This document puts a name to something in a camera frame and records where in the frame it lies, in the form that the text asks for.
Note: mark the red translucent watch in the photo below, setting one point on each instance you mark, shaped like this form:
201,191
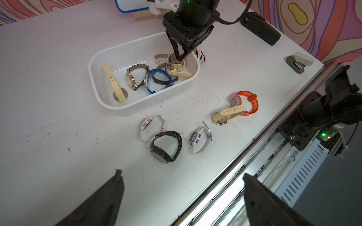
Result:
248,98

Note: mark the white orange strap watch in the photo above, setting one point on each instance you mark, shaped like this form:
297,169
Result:
200,56

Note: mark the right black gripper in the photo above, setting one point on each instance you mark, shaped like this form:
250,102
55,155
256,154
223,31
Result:
186,36

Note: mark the beige strap watch near red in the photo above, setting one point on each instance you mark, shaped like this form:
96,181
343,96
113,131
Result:
222,117

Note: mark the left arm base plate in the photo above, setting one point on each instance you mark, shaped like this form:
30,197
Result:
308,118

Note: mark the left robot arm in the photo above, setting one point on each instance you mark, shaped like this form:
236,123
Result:
341,103

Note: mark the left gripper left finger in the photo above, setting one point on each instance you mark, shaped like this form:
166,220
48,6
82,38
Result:
101,208

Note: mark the black smart watch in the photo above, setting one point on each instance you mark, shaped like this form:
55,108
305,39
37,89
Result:
166,146

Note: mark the small whiteboard blue frame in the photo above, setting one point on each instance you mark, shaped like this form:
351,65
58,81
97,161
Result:
130,6

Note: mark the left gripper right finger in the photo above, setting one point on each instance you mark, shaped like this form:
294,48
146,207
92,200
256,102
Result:
264,208

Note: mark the aluminium rail front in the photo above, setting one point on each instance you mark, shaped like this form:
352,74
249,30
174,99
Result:
273,161

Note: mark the wooden easel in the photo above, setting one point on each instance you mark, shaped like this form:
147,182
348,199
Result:
148,13

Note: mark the white pink strap watch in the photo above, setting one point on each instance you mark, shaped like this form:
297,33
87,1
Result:
152,126

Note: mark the cream strap gold watch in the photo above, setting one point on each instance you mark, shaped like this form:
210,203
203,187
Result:
174,67

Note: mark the beige long strap watch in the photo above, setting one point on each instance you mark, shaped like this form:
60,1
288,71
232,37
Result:
120,94

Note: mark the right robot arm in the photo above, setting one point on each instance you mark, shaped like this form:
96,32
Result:
189,23

